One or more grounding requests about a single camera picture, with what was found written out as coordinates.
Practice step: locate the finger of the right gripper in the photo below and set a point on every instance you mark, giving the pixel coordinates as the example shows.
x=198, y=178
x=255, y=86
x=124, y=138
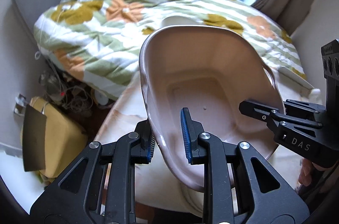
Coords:
x=299, y=107
x=259, y=111

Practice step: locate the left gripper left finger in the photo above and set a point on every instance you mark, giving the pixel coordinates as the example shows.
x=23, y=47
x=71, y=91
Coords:
x=99, y=184

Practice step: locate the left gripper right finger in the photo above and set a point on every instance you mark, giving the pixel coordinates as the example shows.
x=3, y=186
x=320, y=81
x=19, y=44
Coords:
x=239, y=184

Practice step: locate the pink square handled bowl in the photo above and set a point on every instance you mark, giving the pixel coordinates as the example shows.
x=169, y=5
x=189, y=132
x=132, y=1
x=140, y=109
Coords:
x=210, y=71

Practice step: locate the white ribbed small bowl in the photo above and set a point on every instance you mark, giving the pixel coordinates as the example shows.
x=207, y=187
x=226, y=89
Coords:
x=177, y=20

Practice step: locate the person's right hand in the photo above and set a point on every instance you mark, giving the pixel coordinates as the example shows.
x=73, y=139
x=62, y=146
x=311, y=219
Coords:
x=305, y=172

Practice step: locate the floral green striped duvet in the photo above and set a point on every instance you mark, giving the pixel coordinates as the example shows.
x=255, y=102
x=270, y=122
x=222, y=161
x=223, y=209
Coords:
x=98, y=41

